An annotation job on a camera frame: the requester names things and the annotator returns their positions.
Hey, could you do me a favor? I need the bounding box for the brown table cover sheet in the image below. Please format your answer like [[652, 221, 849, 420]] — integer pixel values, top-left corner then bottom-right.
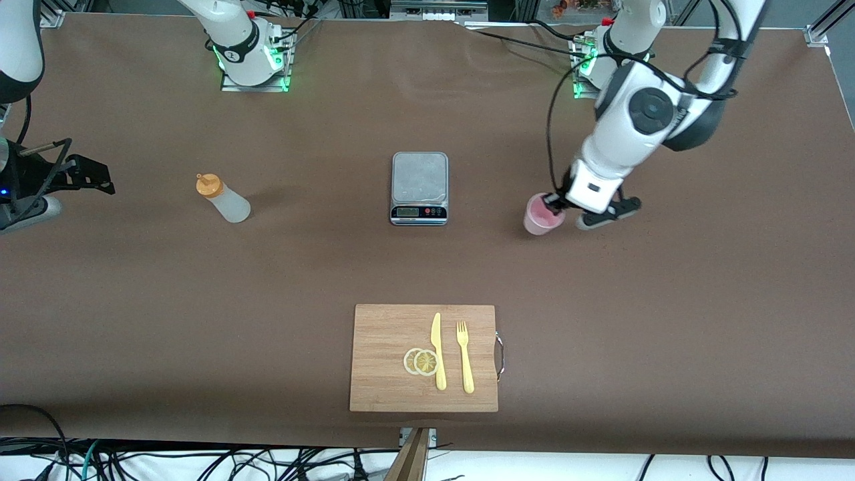
[[0, 12, 855, 460]]

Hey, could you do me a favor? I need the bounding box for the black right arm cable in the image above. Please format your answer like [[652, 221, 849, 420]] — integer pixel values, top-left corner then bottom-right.
[[13, 97, 73, 221]]

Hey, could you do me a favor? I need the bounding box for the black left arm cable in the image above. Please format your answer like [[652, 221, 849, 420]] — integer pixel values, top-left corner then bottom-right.
[[546, 0, 743, 201]]

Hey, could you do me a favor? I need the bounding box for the yellow plastic knife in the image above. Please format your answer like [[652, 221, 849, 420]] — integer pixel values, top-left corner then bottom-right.
[[430, 312, 448, 391]]

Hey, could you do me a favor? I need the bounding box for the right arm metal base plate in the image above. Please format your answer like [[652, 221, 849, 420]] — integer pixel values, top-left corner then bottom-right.
[[220, 30, 293, 93]]

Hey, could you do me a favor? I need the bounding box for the black looping cable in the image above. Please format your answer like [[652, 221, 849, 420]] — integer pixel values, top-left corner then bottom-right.
[[0, 404, 69, 481]]

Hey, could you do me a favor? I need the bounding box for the translucent squeeze bottle orange cap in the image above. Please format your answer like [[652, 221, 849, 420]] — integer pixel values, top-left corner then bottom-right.
[[196, 172, 252, 224]]

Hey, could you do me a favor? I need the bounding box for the teal cable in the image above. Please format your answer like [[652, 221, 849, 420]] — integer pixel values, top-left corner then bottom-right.
[[80, 440, 102, 481]]

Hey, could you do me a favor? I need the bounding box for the yellow plastic fork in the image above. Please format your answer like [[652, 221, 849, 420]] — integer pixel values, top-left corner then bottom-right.
[[456, 321, 476, 394]]

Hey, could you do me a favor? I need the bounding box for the pink plastic cup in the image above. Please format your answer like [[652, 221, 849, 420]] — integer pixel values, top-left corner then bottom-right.
[[524, 192, 567, 236]]

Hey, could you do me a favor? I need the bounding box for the white power strip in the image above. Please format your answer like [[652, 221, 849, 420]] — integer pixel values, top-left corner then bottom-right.
[[391, 0, 490, 22]]

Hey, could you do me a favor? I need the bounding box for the silver digital kitchen scale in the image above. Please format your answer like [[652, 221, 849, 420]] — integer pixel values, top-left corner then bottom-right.
[[390, 152, 450, 226]]

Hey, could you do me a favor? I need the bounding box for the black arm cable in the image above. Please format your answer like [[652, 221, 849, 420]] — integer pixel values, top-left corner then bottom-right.
[[13, 97, 73, 221], [546, 0, 743, 201]]

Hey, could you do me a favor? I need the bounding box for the black cable on table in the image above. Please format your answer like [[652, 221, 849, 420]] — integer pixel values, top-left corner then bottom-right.
[[462, 19, 592, 59]]

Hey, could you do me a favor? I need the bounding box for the wooden post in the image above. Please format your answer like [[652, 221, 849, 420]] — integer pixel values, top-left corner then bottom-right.
[[384, 428, 432, 481]]

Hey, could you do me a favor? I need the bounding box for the aluminium frame profile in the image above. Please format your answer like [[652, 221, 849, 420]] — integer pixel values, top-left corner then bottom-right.
[[805, 0, 855, 47]]

